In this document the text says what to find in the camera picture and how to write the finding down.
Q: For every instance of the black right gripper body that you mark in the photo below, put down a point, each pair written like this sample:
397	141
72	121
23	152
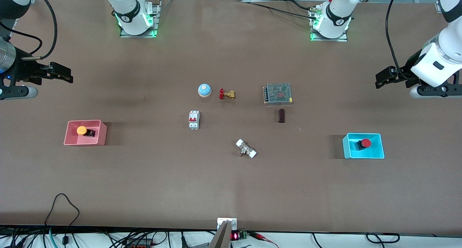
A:
24	69

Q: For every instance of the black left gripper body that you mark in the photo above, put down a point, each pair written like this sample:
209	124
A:
407	69

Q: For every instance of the yellow push button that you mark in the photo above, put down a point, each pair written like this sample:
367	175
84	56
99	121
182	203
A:
82	130

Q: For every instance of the red push button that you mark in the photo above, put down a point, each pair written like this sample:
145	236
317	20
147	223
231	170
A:
365	143

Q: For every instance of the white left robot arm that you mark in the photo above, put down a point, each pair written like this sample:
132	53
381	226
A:
337	17

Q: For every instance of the pink plastic bin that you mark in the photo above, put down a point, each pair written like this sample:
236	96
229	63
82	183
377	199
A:
95	136

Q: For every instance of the cyan plastic bin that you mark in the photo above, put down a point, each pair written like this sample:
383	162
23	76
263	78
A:
375	152

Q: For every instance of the metal mesh power supply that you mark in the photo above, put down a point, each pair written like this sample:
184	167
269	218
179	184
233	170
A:
278	93

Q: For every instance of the dark brown small block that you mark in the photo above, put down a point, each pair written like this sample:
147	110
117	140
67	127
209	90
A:
281	116

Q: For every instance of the white circuit breaker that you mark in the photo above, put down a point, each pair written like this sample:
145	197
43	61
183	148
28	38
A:
194	120

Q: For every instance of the blue round bell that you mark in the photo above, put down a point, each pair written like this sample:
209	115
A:
204	90

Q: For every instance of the metal fitting white caps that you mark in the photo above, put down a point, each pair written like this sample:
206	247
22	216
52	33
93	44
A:
246	148

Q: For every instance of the red clip lead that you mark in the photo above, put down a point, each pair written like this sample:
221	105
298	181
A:
263	238

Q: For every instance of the red digit display module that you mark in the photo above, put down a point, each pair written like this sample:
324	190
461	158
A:
235	236

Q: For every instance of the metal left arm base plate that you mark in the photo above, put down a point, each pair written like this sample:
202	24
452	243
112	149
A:
343	38

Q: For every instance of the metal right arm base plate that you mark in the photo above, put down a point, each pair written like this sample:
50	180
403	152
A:
156	20

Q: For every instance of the grey metal camera mount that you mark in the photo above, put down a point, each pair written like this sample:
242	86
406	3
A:
224	233

